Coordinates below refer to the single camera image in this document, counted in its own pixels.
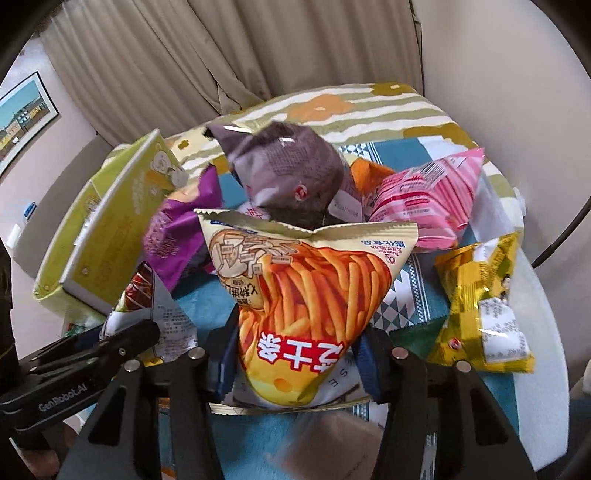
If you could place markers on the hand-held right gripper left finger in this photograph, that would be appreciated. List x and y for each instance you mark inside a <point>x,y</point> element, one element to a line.
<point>225,371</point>

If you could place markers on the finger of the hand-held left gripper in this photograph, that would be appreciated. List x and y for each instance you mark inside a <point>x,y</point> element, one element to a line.
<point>120,344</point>

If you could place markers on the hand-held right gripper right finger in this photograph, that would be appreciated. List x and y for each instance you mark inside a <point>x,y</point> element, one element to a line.
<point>369,364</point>

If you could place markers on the white and red snack bag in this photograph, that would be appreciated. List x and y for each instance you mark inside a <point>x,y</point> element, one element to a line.
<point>171,323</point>

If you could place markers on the orange fries snack bag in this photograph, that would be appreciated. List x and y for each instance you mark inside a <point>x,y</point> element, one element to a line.
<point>314,300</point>

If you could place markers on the green cardboard box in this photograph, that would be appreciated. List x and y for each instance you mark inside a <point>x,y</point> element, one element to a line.
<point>115,221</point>

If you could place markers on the purple snack bag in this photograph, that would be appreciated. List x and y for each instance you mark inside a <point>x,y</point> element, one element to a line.
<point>171,230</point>

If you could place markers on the pink snack bag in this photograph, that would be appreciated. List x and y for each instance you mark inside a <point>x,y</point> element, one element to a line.
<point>425,203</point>

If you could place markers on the teal patterned cloth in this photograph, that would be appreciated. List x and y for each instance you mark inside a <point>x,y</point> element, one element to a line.
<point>411,286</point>

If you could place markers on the yellow snack bag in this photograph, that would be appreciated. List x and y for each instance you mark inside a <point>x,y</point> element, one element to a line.
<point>475,286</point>

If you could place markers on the plain orange snack bag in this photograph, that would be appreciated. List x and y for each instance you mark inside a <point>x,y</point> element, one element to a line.
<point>364,177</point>

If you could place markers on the grey brown snack bag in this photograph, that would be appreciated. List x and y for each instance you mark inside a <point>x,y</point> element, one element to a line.
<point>286,170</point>

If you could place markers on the floral striped blanket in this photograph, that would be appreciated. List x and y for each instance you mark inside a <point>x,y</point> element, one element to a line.
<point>369,115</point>

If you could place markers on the beige curtain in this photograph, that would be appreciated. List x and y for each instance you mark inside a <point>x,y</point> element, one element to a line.
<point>161,60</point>

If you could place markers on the framed wall picture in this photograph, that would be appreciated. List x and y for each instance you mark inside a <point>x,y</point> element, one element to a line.
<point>23,120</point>

